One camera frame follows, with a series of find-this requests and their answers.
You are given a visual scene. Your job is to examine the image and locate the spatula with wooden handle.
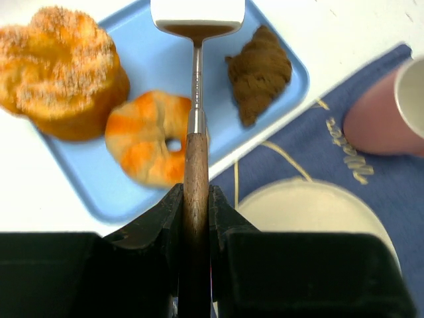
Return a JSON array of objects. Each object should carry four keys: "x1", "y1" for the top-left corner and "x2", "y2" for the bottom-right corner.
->
[{"x1": 150, "y1": 0, "x2": 246, "y2": 317}]

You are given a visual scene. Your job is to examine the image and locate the pink mug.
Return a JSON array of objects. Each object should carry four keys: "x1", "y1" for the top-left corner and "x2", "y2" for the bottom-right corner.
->
[{"x1": 343, "y1": 56, "x2": 423, "y2": 157}]

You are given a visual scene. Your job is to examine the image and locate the white and blue plate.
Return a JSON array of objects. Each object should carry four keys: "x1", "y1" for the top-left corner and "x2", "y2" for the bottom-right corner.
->
[{"x1": 237, "y1": 178, "x2": 399, "y2": 261}]

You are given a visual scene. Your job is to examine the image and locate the blue fabric placemat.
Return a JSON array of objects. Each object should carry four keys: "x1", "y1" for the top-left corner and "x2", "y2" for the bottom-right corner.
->
[{"x1": 213, "y1": 44, "x2": 423, "y2": 310}]

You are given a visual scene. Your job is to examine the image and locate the orange ring bun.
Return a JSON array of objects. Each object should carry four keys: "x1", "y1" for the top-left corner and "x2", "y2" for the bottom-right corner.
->
[{"x1": 105, "y1": 90, "x2": 191, "y2": 188}]

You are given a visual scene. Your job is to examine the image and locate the tall orange round bread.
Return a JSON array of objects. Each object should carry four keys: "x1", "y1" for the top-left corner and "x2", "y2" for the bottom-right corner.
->
[{"x1": 1, "y1": 7, "x2": 130, "y2": 141}]

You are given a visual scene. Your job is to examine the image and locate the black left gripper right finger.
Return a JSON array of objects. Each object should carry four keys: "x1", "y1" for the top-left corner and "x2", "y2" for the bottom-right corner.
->
[{"x1": 213, "y1": 203, "x2": 416, "y2": 317}]

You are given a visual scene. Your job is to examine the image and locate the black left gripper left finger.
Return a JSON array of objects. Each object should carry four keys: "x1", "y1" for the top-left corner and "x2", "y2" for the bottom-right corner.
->
[{"x1": 1, "y1": 185, "x2": 182, "y2": 317}]

